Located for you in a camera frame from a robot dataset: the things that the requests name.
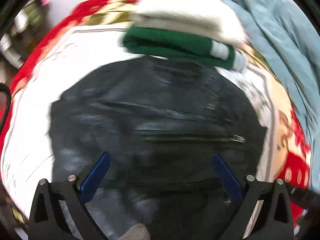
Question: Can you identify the black leather jacket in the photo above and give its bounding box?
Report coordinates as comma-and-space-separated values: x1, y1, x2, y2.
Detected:
49, 56, 266, 239

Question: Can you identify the red floral blanket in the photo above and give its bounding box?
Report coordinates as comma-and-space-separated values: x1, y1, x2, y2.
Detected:
0, 0, 313, 235

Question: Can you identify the white patterned mat cloth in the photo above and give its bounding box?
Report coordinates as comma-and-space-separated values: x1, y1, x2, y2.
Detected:
1, 24, 278, 216

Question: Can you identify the light blue quilt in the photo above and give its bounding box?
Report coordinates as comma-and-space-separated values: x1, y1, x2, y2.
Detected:
223, 0, 319, 192

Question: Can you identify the folded green striped garment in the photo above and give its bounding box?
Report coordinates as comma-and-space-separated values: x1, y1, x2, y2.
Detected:
123, 25, 248, 72

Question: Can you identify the folded white fleece garment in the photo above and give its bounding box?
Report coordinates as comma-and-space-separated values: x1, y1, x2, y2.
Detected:
130, 0, 247, 46

